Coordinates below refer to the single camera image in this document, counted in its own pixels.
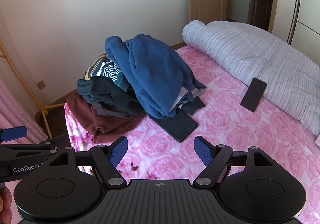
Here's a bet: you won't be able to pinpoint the white wardrobe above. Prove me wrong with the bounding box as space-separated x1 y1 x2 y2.
271 0 320 65

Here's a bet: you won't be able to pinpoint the blue sweatshirt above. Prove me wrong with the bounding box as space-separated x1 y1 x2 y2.
104 34 207 119

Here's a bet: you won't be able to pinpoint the striped shirt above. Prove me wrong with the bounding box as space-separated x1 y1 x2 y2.
84 54 133 90

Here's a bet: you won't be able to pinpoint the pink floral bed sheet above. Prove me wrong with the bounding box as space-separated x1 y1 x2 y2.
64 44 320 214

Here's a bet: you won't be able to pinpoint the grey purple garment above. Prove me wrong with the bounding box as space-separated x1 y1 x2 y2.
91 103 140 119

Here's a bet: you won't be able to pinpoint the pink curtain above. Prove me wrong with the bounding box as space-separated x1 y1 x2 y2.
0 79 49 145

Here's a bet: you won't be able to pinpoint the black smartphone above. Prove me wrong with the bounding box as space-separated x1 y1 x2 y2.
240 77 267 113

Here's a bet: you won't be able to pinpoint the black pants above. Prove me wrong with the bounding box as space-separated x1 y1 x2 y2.
155 95 207 143

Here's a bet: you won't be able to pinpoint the white striped duvet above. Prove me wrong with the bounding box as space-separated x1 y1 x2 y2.
182 20 320 137

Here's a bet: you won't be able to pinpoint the maroon knit sweater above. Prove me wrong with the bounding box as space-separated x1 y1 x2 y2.
65 92 148 144

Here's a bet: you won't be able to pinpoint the bamboo rack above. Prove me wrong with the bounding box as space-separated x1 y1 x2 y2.
0 39 66 139

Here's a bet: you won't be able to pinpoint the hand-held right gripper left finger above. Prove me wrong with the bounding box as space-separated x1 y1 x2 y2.
46 136 129 188

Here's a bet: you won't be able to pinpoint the person's left hand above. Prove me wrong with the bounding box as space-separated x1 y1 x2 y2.
0 186 12 224

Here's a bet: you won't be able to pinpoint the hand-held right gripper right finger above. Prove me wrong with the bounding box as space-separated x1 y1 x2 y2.
194 135 274 188

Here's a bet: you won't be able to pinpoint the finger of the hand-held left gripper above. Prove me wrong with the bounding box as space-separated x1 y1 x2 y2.
0 126 27 142
0 135 67 159

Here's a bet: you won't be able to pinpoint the slate blue garment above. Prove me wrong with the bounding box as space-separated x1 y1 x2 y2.
76 78 95 97

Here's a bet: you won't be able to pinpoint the dark green garment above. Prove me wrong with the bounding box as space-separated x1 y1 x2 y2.
86 77 145 115

